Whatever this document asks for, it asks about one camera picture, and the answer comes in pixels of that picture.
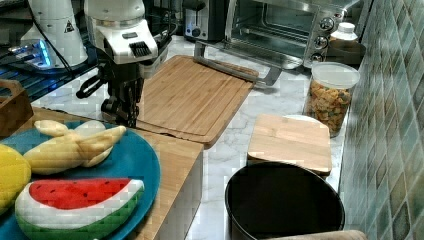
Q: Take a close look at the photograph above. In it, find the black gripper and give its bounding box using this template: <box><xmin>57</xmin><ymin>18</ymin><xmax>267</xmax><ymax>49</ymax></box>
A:
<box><xmin>76</xmin><ymin>53</ymin><xmax>144</xmax><ymax>127</ymax></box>

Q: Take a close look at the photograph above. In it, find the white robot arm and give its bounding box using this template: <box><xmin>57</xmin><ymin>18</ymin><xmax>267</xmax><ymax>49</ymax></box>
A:
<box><xmin>77</xmin><ymin>0</ymin><xmax>175</xmax><ymax>127</ymax></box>

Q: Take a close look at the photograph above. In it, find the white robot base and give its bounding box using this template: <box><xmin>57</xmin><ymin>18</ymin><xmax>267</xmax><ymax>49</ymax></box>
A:
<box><xmin>21</xmin><ymin>0</ymin><xmax>88</xmax><ymax>70</ymax></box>

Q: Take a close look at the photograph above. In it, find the large bamboo cutting board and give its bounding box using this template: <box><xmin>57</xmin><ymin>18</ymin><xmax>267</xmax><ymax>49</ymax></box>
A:
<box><xmin>137</xmin><ymin>55</ymin><xmax>254</xmax><ymax>148</ymax></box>

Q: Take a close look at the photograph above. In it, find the plush peeled banana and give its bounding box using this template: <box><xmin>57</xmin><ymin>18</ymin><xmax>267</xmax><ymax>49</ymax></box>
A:
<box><xmin>24</xmin><ymin>120</ymin><xmax>126</xmax><ymax>175</ymax></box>

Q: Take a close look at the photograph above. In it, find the black silver toaster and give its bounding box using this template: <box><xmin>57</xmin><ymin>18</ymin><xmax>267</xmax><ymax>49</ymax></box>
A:
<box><xmin>182</xmin><ymin>0</ymin><xmax>229</xmax><ymax>41</ymax></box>

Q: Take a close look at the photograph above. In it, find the brown wooden box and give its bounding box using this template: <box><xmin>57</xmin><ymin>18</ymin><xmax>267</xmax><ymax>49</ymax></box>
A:
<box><xmin>0</xmin><ymin>79</ymin><xmax>33</xmax><ymax>138</ymax></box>

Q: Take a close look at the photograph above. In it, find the yellow plush fruit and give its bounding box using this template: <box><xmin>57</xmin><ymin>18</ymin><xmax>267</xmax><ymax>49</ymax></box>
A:
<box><xmin>0</xmin><ymin>145</ymin><xmax>31</xmax><ymax>214</ymax></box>

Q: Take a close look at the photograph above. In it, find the plush watermelon slice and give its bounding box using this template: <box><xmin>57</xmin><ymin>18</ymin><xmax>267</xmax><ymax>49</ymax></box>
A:
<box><xmin>15</xmin><ymin>178</ymin><xmax>144</xmax><ymax>240</ymax></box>

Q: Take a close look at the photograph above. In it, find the silver toaster oven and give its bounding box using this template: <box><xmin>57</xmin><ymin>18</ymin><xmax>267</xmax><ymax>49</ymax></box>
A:
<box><xmin>225</xmin><ymin>0</ymin><xmax>351</xmax><ymax>69</ymax></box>

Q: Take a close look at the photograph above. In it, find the black round pot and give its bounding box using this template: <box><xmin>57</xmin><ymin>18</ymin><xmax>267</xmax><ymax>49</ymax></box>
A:
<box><xmin>225</xmin><ymin>162</ymin><xmax>345</xmax><ymax>240</ymax></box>

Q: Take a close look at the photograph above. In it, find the small wooden lid box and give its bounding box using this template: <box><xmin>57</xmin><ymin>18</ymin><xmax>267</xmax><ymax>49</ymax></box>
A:
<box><xmin>247</xmin><ymin>114</ymin><xmax>332</xmax><ymax>177</ymax></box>

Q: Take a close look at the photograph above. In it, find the clear jar of snacks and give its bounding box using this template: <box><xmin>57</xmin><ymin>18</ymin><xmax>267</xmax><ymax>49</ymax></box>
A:
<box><xmin>303</xmin><ymin>62</ymin><xmax>360</xmax><ymax>137</ymax></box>

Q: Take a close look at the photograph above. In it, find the white capped bottle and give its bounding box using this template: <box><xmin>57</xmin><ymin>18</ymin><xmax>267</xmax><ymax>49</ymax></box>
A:
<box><xmin>330</xmin><ymin>22</ymin><xmax>358</xmax><ymax>43</ymax></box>

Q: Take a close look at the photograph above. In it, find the grey oven door handle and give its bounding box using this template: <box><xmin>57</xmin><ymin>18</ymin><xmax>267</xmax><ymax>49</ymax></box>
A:
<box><xmin>193</xmin><ymin>41</ymin><xmax>282</xmax><ymax>86</ymax></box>

